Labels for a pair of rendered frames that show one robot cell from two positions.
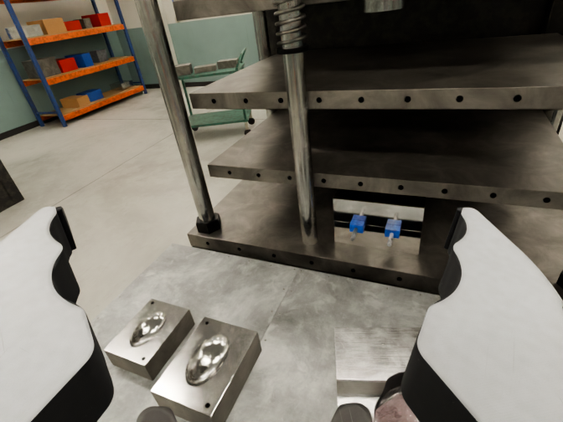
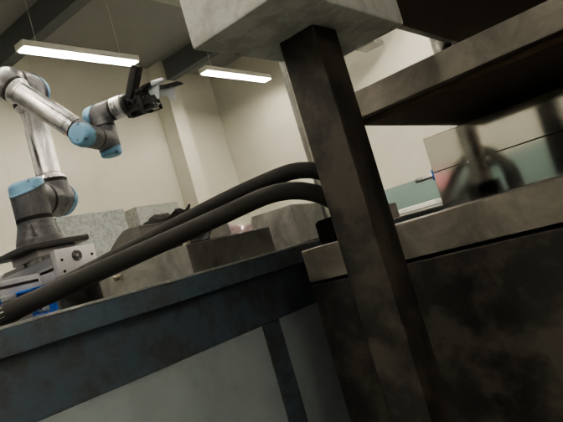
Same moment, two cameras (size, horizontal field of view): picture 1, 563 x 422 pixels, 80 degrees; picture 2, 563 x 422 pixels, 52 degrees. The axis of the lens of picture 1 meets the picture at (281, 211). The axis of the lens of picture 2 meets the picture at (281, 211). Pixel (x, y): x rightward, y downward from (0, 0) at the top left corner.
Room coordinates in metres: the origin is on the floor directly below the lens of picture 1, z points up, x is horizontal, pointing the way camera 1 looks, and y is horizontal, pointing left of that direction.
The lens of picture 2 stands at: (0.69, -1.83, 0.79)
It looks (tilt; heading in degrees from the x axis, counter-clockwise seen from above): 4 degrees up; 101
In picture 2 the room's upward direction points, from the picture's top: 16 degrees counter-clockwise
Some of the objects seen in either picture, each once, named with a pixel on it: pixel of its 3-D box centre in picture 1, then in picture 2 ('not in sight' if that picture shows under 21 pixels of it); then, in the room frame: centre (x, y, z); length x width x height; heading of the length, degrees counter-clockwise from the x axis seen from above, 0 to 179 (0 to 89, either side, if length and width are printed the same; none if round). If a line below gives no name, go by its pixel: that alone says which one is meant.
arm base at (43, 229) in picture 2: not in sight; (38, 231); (-0.46, -0.10, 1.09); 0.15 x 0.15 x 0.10
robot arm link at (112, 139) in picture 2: not in sight; (105, 140); (-0.19, 0.00, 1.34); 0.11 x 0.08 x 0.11; 87
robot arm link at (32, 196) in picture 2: not in sight; (30, 198); (-0.46, -0.09, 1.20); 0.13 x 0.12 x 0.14; 87
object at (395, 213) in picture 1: (387, 188); (555, 137); (1.08, -0.40, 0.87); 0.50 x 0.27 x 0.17; 153
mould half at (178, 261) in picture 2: not in sight; (157, 256); (0.12, -0.52, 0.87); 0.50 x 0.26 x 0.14; 153
